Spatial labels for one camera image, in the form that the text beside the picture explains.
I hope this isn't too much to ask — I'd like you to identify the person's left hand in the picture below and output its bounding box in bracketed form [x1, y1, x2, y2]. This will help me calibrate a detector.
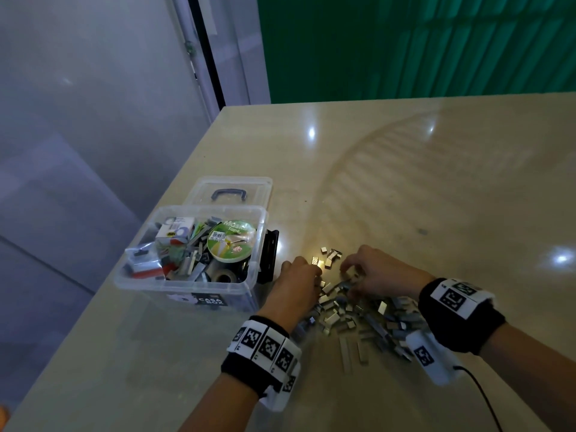
[259, 256, 323, 332]

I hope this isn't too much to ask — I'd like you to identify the heap of staple strips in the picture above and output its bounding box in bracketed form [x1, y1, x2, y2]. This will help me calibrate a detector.
[164, 217, 223, 282]

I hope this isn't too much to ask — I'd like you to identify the clear plastic storage box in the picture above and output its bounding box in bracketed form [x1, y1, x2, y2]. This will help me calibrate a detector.
[113, 204, 270, 314]

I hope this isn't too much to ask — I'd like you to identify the white door frame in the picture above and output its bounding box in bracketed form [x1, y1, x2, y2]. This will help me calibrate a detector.
[171, 0, 226, 123]

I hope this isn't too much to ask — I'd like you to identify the white wrist camera with marker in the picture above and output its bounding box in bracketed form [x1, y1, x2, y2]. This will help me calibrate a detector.
[405, 330, 465, 386]

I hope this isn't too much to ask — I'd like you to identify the black wristband with markers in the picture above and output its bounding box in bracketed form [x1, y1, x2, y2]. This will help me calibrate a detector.
[220, 316, 303, 413]
[418, 277, 507, 356]

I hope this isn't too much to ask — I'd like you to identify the black box latch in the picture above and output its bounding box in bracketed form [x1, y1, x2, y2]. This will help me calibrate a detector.
[256, 229, 280, 285]

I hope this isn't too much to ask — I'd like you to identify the green corrugated shutter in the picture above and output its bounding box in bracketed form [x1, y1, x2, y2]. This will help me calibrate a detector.
[256, 0, 576, 105]

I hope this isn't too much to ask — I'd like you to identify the black left wristband with markers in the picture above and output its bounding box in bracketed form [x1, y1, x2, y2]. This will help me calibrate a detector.
[220, 316, 303, 413]

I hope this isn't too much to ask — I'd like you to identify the pile of loose metal staples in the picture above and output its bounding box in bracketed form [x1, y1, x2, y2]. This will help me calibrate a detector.
[292, 245, 429, 375]

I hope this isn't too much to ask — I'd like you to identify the person's right forearm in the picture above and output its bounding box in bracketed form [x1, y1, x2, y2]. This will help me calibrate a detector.
[478, 321, 576, 432]

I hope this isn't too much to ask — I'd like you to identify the clear box lid with handle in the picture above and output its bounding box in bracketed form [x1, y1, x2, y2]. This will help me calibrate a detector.
[182, 176, 274, 208]

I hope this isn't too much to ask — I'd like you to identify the small white cardboard box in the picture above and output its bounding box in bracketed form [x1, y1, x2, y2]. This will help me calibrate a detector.
[155, 216, 195, 246]

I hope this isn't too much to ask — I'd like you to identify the grey tape roll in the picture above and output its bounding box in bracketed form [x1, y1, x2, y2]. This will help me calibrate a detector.
[208, 262, 241, 285]

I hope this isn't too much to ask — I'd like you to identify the black cable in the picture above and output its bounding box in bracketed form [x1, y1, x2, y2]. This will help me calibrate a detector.
[452, 364, 505, 432]

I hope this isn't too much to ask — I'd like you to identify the green tape roll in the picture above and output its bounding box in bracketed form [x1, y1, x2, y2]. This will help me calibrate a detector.
[206, 220, 257, 264]

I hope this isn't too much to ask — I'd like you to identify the person's right hand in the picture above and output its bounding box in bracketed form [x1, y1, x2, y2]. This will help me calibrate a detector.
[340, 245, 436, 306]

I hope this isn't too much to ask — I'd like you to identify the black right wristband with markers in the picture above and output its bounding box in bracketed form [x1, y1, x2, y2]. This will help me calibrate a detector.
[418, 277, 507, 356]

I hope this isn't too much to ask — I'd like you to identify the person's left forearm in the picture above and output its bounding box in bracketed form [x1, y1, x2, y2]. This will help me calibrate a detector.
[178, 371, 271, 432]

